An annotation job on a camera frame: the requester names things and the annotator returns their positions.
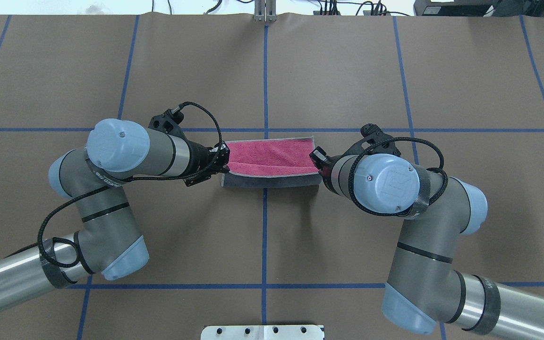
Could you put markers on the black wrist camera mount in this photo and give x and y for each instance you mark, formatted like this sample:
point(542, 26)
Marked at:
point(168, 122)
point(371, 135)

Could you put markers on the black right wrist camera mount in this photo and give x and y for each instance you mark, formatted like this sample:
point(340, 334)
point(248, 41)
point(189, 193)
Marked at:
point(371, 135)

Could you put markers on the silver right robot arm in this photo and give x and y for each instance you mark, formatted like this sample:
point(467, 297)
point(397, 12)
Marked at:
point(422, 289)

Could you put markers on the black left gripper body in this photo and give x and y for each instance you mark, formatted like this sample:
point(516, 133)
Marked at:
point(200, 159)

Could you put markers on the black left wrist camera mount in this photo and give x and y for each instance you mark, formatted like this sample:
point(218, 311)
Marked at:
point(168, 122)

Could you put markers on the black box with white label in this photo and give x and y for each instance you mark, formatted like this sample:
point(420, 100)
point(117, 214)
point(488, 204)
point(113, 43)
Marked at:
point(452, 8)

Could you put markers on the white pedestal column with base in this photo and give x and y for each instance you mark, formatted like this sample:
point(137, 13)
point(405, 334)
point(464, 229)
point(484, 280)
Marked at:
point(264, 332)

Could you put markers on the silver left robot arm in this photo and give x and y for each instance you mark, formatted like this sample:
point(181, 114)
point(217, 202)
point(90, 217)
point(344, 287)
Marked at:
point(95, 230)

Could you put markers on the aluminium frame post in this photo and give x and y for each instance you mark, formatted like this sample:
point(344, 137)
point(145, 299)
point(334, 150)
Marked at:
point(265, 11)

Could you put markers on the pink and grey towel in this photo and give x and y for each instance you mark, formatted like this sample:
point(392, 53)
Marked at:
point(271, 163)

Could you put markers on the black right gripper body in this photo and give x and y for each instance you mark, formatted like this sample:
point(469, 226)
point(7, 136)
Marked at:
point(325, 165)

